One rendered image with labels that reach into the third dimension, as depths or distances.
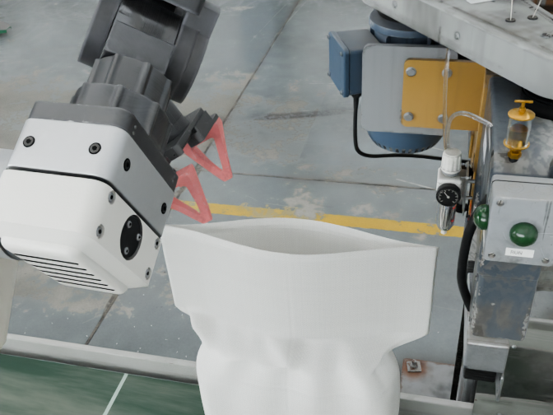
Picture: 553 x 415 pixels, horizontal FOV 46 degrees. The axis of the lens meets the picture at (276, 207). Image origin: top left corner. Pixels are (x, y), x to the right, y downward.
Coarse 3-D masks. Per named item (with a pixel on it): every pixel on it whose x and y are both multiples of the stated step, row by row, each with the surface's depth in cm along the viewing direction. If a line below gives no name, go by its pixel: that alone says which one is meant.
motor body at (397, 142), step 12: (372, 12) 117; (372, 24) 114; (384, 24) 112; (396, 24) 112; (384, 36) 114; (396, 36) 111; (408, 36) 110; (420, 36) 110; (372, 132) 125; (384, 132) 122; (384, 144) 124; (396, 144) 122; (408, 144) 122; (420, 144) 122; (432, 144) 123
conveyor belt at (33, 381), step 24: (0, 360) 183; (24, 360) 183; (0, 384) 176; (24, 384) 176; (48, 384) 175; (72, 384) 175; (96, 384) 174; (120, 384) 174; (144, 384) 173; (168, 384) 173; (0, 408) 170; (24, 408) 169; (48, 408) 169; (72, 408) 168; (96, 408) 168; (120, 408) 167; (144, 408) 167; (168, 408) 166; (192, 408) 166
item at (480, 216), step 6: (486, 204) 75; (480, 210) 74; (486, 210) 74; (474, 216) 75; (480, 216) 74; (486, 216) 73; (474, 222) 75; (480, 222) 74; (486, 222) 74; (480, 228) 75; (486, 228) 74
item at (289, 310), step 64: (192, 256) 119; (256, 256) 111; (320, 256) 108; (384, 256) 109; (192, 320) 127; (256, 320) 121; (320, 320) 117; (384, 320) 118; (256, 384) 122; (320, 384) 118; (384, 384) 120
